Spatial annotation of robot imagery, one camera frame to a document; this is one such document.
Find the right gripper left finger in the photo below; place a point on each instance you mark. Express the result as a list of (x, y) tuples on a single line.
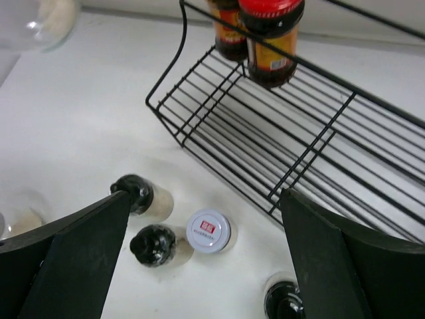
[(64, 268)]

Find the red lid sauce jar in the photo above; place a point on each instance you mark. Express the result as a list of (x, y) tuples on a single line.
[(275, 22), (229, 43)]

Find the clear glass jar front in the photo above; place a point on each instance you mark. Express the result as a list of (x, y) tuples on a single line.
[(22, 212)]

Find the white lid spice jar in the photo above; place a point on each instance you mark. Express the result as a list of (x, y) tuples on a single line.
[(209, 231)]

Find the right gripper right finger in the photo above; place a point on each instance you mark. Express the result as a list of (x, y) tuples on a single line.
[(347, 270)]

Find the clear glass jar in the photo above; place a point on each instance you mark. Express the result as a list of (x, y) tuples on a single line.
[(37, 25), (22, 212)]

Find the black cap spice grinder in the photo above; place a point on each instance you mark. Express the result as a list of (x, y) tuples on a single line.
[(147, 200), (282, 298), (158, 245)]

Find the black wire rack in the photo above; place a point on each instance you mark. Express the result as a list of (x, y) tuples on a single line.
[(347, 130)]

